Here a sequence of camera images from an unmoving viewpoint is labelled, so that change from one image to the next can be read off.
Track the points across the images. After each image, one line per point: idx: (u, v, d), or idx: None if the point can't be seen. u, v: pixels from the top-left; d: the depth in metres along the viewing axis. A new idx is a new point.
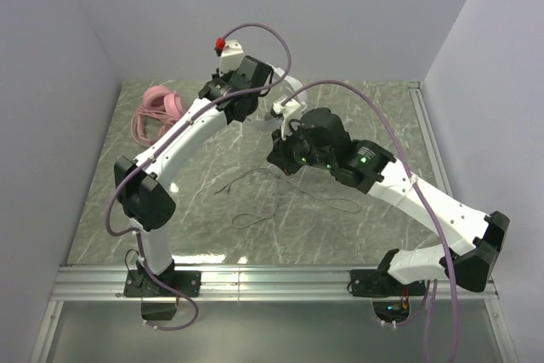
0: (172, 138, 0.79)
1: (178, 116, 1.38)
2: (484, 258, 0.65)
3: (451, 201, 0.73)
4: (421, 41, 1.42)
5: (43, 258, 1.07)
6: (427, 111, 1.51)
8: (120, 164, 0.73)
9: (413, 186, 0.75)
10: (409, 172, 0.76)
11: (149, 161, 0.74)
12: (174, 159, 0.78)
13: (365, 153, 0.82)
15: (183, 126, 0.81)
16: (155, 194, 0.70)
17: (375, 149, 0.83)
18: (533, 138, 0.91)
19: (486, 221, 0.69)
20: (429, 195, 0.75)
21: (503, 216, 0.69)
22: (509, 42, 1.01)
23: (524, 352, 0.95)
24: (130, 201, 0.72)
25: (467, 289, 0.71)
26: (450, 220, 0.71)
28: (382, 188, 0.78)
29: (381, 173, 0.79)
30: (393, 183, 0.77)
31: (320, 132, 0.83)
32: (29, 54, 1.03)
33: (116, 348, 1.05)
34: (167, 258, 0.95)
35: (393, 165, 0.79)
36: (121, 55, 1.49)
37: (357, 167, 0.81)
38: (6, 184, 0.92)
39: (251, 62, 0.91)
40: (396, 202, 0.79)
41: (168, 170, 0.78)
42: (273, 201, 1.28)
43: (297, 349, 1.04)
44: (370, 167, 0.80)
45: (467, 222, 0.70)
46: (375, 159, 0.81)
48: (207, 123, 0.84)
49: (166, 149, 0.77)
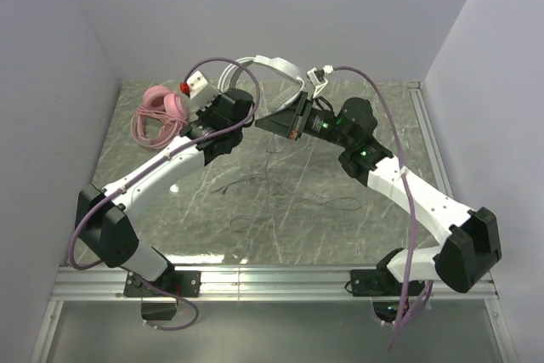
0: (150, 170, 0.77)
1: (180, 116, 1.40)
2: (456, 241, 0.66)
3: (437, 194, 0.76)
4: (421, 41, 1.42)
5: (43, 258, 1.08)
6: (426, 111, 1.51)
8: (86, 192, 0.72)
9: (401, 177, 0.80)
10: (400, 166, 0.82)
11: (118, 191, 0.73)
12: (148, 191, 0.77)
13: (368, 149, 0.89)
15: (160, 161, 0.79)
16: (121, 227, 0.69)
17: (376, 145, 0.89)
18: (534, 138, 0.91)
19: (469, 214, 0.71)
20: (416, 186, 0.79)
21: (488, 212, 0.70)
22: (509, 43, 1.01)
23: (525, 352, 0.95)
24: (91, 235, 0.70)
25: (456, 286, 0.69)
26: (431, 209, 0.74)
28: (375, 178, 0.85)
29: (376, 166, 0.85)
30: (384, 173, 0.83)
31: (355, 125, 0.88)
32: (29, 54, 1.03)
33: (116, 348, 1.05)
34: (159, 267, 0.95)
35: (390, 161, 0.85)
36: (120, 55, 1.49)
37: (358, 161, 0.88)
38: (6, 184, 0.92)
39: (230, 96, 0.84)
40: (388, 193, 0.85)
41: (140, 202, 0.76)
42: (273, 201, 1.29)
43: (297, 349, 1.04)
44: (370, 161, 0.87)
45: (446, 212, 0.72)
46: (375, 155, 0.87)
48: (187, 160, 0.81)
49: (138, 181, 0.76)
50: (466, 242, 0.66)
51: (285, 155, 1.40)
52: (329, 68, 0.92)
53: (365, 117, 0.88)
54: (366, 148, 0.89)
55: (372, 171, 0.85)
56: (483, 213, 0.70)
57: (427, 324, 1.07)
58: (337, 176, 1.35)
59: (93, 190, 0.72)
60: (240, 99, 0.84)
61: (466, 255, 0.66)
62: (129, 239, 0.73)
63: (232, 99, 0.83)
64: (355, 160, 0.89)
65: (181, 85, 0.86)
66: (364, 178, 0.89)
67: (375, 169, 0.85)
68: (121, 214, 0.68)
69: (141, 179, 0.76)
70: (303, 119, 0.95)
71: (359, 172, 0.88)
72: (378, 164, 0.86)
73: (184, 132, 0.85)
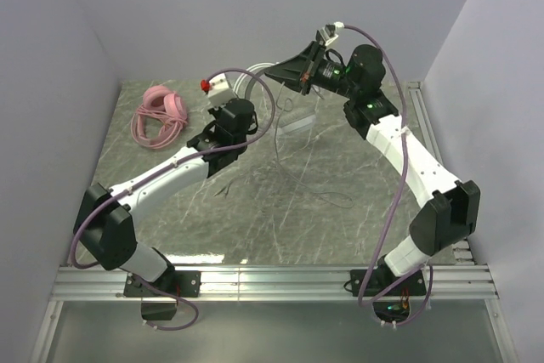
0: (156, 175, 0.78)
1: (180, 116, 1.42)
2: (434, 205, 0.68)
3: (430, 159, 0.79)
4: (422, 40, 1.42)
5: (43, 258, 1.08)
6: (426, 111, 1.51)
8: (92, 191, 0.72)
9: (400, 137, 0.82)
10: (402, 125, 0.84)
11: (125, 192, 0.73)
12: (152, 195, 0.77)
13: (375, 102, 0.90)
15: (166, 167, 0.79)
16: (123, 228, 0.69)
17: (383, 99, 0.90)
18: (534, 138, 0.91)
19: (456, 184, 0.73)
20: (413, 147, 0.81)
21: (473, 186, 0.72)
22: (510, 42, 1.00)
23: (525, 354, 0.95)
24: (92, 236, 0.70)
25: (424, 244, 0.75)
26: (421, 172, 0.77)
28: (375, 133, 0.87)
29: (378, 120, 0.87)
30: (385, 129, 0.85)
31: (362, 71, 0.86)
32: (28, 53, 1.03)
33: (116, 348, 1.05)
34: (158, 268, 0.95)
35: (394, 118, 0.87)
36: (120, 55, 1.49)
37: (362, 111, 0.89)
38: (6, 184, 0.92)
39: (230, 108, 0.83)
40: (384, 150, 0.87)
41: (143, 206, 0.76)
42: (273, 201, 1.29)
43: (297, 349, 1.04)
44: (373, 114, 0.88)
45: (435, 178, 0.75)
46: (382, 110, 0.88)
48: (192, 170, 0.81)
49: (145, 184, 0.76)
50: (444, 207, 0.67)
51: (285, 155, 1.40)
52: (340, 23, 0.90)
53: (374, 63, 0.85)
54: (373, 102, 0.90)
55: (373, 126, 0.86)
56: (467, 186, 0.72)
57: (427, 324, 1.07)
58: (337, 175, 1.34)
59: (99, 190, 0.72)
60: (241, 111, 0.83)
61: (440, 219, 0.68)
62: (127, 241, 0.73)
63: (232, 114, 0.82)
64: (359, 110, 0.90)
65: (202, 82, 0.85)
66: (364, 131, 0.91)
67: (376, 123, 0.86)
68: (126, 215, 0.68)
69: (148, 183, 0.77)
70: (314, 65, 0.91)
71: (361, 122, 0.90)
72: (382, 119, 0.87)
73: (191, 143, 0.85)
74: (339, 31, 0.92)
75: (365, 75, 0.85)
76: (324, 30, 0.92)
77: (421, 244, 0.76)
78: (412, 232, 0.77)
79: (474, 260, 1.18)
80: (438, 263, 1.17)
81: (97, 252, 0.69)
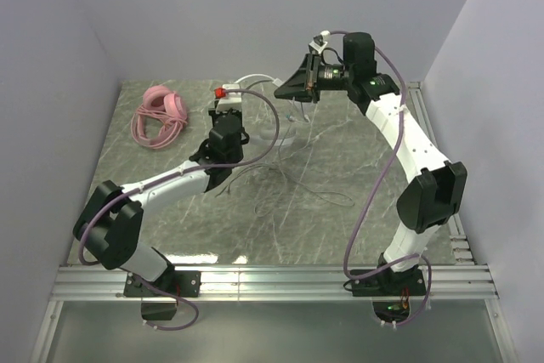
0: (165, 179, 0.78)
1: (180, 116, 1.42)
2: (421, 181, 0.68)
3: (423, 137, 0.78)
4: (421, 41, 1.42)
5: (43, 258, 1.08)
6: (426, 111, 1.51)
8: (103, 188, 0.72)
9: (398, 114, 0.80)
10: (400, 104, 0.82)
11: (136, 190, 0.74)
12: (161, 196, 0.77)
13: (376, 80, 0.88)
15: (172, 174, 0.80)
16: (132, 224, 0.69)
17: (386, 77, 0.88)
18: (534, 138, 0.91)
19: (444, 164, 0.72)
20: (409, 124, 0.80)
21: (461, 167, 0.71)
22: (510, 42, 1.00)
23: (525, 354, 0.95)
24: (98, 233, 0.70)
25: (409, 219, 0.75)
26: (412, 150, 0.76)
28: (374, 109, 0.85)
29: (379, 98, 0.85)
30: (383, 106, 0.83)
31: (353, 48, 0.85)
32: (28, 53, 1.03)
33: (116, 348, 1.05)
34: (159, 267, 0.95)
35: (395, 97, 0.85)
36: (121, 55, 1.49)
37: (364, 87, 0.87)
38: (6, 184, 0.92)
39: (219, 129, 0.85)
40: (381, 127, 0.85)
41: (151, 206, 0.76)
42: (273, 201, 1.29)
43: (297, 349, 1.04)
44: (375, 90, 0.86)
45: (425, 155, 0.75)
46: (382, 87, 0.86)
48: (195, 180, 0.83)
49: (155, 185, 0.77)
50: (429, 184, 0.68)
51: (285, 155, 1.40)
52: (325, 31, 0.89)
53: (361, 37, 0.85)
54: (376, 79, 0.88)
55: (373, 101, 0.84)
56: (456, 167, 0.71)
57: (427, 324, 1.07)
58: (337, 175, 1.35)
59: (110, 186, 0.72)
60: (229, 132, 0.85)
61: (426, 195, 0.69)
62: (133, 239, 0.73)
63: (221, 135, 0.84)
64: (361, 86, 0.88)
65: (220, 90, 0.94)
66: (365, 107, 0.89)
67: (376, 100, 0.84)
68: (136, 209, 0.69)
69: (159, 184, 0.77)
70: (314, 71, 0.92)
71: (363, 98, 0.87)
72: (382, 96, 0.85)
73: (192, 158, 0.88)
74: (327, 37, 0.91)
75: (355, 49, 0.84)
76: (314, 41, 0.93)
77: (406, 220, 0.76)
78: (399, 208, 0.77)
79: (474, 260, 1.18)
80: (437, 263, 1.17)
81: (101, 248, 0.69)
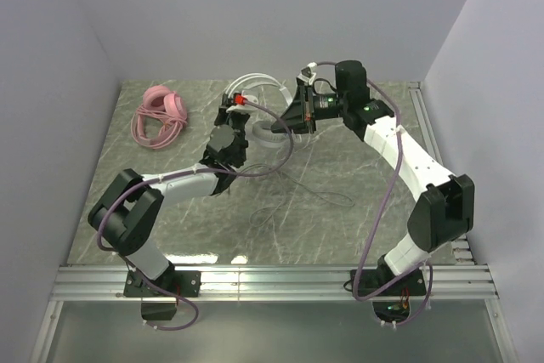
0: (180, 174, 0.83)
1: (180, 116, 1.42)
2: (428, 198, 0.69)
3: (424, 154, 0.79)
4: (421, 41, 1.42)
5: (43, 258, 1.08)
6: (426, 110, 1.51)
8: (125, 175, 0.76)
9: (396, 134, 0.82)
10: (397, 124, 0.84)
11: (156, 179, 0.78)
12: (178, 189, 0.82)
13: (371, 105, 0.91)
15: (186, 172, 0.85)
16: (150, 212, 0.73)
17: (380, 103, 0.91)
18: (535, 138, 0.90)
19: (449, 178, 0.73)
20: (409, 144, 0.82)
21: (467, 179, 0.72)
22: (510, 42, 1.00)
23: (525, 354, 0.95)
24: (116, 220, 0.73)
25: (425, 242, 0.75)
26: (415, 167, 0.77)
28: (371, 133, 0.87)
29: (375, 122, 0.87)
30: (380, 128, 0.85)
31: (344, 76, 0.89)
32: (27, 53, 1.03)
33: (116, 348, 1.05)
34: (161, 265, 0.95)
35: (391, 119, 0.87)
36: (120, 55, 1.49)
37: (359, 115, 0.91)
38: (5, 184, 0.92)
39: (215, 142, 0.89)
40: (380, 149, 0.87)
41: (167, 198, 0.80)
42: (273, 201, 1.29)
43: (297, 348, 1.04)
44: (371, 116, 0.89)
45: (428, 172, 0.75)
46: (377, 112, 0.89)
48: (206, 180, 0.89)
49: (172, 178, 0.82)
50: (438, 200, 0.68)
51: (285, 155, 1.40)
52: (312, 63, 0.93)
53: (352, 67, 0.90)
54: (370, 105, 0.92)
55: (370, 126, 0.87)
56: (461, 179, 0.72)
57: (427, 324, 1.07)
58: (337, 175, 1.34)
59: (132, 174, 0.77)
60: (224, 143, 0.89)
61: (436, 212, 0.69)
62: (148, 229, 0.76)
63: (217, 147, 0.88)
64: (357, 113, 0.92)
65: (242, 98, 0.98)
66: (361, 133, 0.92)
67: (371, 124, 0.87)
68: (157, 196, 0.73)
69: (175, 178, 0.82)
70: (309, 104, 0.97)
71: (359, 124, 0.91)
72: (378, 121, 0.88)
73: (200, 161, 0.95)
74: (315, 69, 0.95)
75: (349, 76, 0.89)
76: (302, 73, 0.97)
77: (422, 243, 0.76)
78: (413, 231, 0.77)
79: (474, 260, 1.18)
80: (438, 263, 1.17)
81: (118, 235, 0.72)
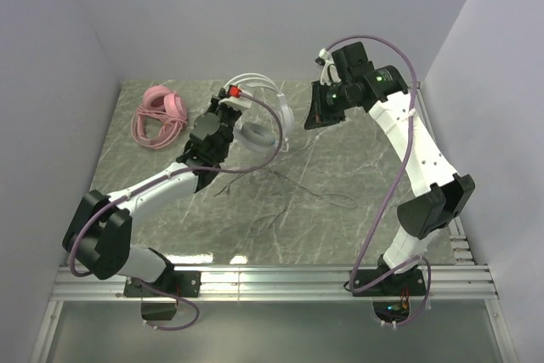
0: (150, 184, 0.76)
1: (180, 116, 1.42)
2: (430, 200, 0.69)
3: (433, 145, 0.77)
4: (422, 42, 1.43)
5: (43, 258, 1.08)
6: (426, 111, 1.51)
8: (89, 198, 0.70)
9: (407, 119, 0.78)
10: (410, 106, 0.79)
11: (123, 197, 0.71)
12: (150, 202, 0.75)
13: (384, 74, 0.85)
15: (159, 178, 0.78)
16: (121, 231, 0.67)
17: (394, 73, 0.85)
18: (535, 138, 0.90)
19: (454, 177, 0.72)
20: (418, 130, 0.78)
21: (470, 181, 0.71)
22: (510, 42, 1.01)
23: (525, 354, 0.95)
24: (85, 245, 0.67)
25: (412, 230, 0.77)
26: (422, 161, 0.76)
28: (381, 110, 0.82)
29: (387, 97, 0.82)
30: (393, 109, 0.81)
31: (342, 56, 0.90)
32: (27, 53, 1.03)
33: (116, 348, 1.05)
34: (159, 266, 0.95)
35: (403, 96, 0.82)
36: (120, 55, 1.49)
37: (370, 84, 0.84)
38: (6, 184, 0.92)
39: (199, 131, 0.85)
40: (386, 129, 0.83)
41: (141, 212, 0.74)
42: (273, 201, 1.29)
43: (297, 348, 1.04)
44: (381, 87, 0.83)
45: (434, 169, 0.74)
46: (390, 83, 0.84)
48: (184, 182, 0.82)
49: (143, 190, 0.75)
50: (438, 201, 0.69)
51: (285, 155, 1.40)
52: (321, 51, 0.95)
53: (348, 45, 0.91)
54: (382, 74, 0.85)
55: (380, 103, 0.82)
56: (465, 180, 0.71)
57: (427, 324, 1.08)
58: (337, 175, 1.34)
59: (97, 196, 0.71)
60: (210, 132, 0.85)
61: (433, 212, 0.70)
62: (122, 248, 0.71)
63: (201, 138, 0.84)
64: (366, 82, 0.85)
65: (237, 88, 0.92)
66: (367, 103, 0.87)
67: (383, 101, 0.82)
68: (125, 216, 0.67)
69: (145, 189, 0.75)
70: (317, 104, 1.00)
71: (368, 93, 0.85)
72: (390, 96, 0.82)
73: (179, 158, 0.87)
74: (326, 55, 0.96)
75: (345, 53, 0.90)
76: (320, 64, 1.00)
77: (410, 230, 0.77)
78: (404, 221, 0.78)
79: (474, 260, 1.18)
80: (438, 263, 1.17)
81: (92, 258, 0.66)
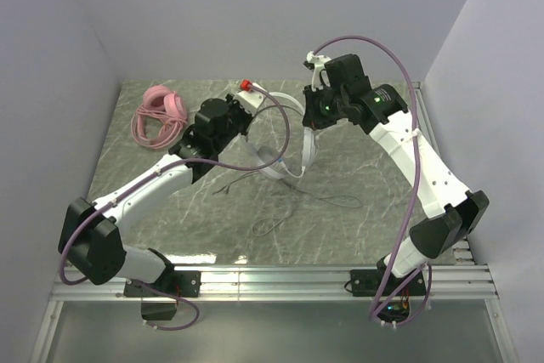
0: (139, 185, 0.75)
1: (180, 116, 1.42)
2: (447, 222, 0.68)
3: (442, 164, 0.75)
4: (422, 41, 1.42)
5: (42, 258, 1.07)
6: (426, 111, 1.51)
8: (75, 206, 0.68)
9: (411, 139, 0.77)
10: (413, 126, 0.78)
11: (110, 204, 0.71)
12: (138, 205, 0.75)
13: (382, 95, 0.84)
15: (149, 177, 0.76)
16: (109, 241, 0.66)
17: (392, 93, 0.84)
18: (535, 138, 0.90)
19: (467, 195, 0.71)
20: (423, 151, 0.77)
21: (484, 197, 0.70)
22: (509, 42, 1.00)
23: (525, 354, 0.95)
24: (76, 254, 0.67)
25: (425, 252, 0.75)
26: (433, 182, 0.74)
28: (383, 131, 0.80)
29: (388, 118, 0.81)
30: (395, 130, 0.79)
31: (338, 69, 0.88)
32: (27, 53, 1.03)
33: (116, 348, 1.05)
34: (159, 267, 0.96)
35: (404, 115, 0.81)
36: (120, 55, 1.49)
37: (368, 104, 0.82)
38: (6, 184, 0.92)
39: (205, 112, 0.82)
40: (390, 150, 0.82)
41: (131, 215, 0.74)
42: (273, 201, 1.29)
43: (296, 348, 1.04)
44: (379, 108, 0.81)
45: (446, 189, 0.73)
46: (388, 104, 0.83)
48: (176, 176, 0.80)
49: (130, 194, 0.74)
50: (456, 224, 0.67)
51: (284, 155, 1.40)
52: (310, 53, 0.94)
53: (344, 59, 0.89)
54: (380, 94, 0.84)
55: (382, 125, 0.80)
56: (478, 197, 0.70)
57: (427, 324, 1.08)
58: (337, 175, 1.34)
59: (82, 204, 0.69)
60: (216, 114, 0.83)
61: (450, 235, 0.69)
62: (114, 256, 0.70)
63: (207, 118, 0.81)
64: (365, 104, 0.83)
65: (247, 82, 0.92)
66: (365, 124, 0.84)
67: (385, 122, 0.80)
68: (112, 227, 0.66)
69: (133, 193, 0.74)
70: (311, 110, 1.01)
71: (365, 114, 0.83)
72: (391, 116, 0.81)
73: (173, 150, 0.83)
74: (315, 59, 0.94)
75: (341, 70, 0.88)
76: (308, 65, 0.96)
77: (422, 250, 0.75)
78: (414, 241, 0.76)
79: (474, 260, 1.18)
80: (438, 263, 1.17)
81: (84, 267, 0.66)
